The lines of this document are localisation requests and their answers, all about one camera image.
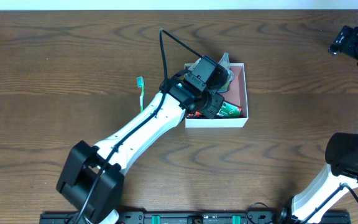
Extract clear pump soap bottle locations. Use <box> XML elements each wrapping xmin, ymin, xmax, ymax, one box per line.
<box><xmin>218</xmin><ymin>52</ymin><xmax>234</xmax><ymax>93</ymax></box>

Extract white box pink interior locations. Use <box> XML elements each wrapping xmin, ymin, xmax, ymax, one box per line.
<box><xmin>185</xmin><ymin>63</ymin><xmax>249</xmax><ymax>128</ymax></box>

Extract green Dettol soap bar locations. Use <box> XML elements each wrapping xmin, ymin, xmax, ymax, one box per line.
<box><xmin>217</xmin><ymin>101</ymin><xmax>242</xmax><ymax>118</ymax></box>

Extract green white toothbrush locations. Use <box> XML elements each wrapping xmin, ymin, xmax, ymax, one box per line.
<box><xmin>136</xmin><ymin>76</ymin><xmax>145</xmax><ymax>112</ymax></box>

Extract white cream shampoo tube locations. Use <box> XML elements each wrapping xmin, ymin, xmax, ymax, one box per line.
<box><xmin>188</xmin><ymin>58</ymin><xmax>201</xmax><ymax>71</ymax></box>

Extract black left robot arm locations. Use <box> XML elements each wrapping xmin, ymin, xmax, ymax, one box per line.
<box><xmin>56</xmin><ymin>54</ymin><xmax>231</xmax><ymax>223</ymax></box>

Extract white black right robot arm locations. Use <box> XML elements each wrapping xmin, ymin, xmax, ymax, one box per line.
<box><xmin>276</xmin><ymin>26</ymin><xmax>358</xmax><ymax>223</ymax></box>

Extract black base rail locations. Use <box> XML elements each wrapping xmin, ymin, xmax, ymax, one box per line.
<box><xmin>39</xmin><ymin>210</ymin><xmax>352</xmax><ymax>224</ymax></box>

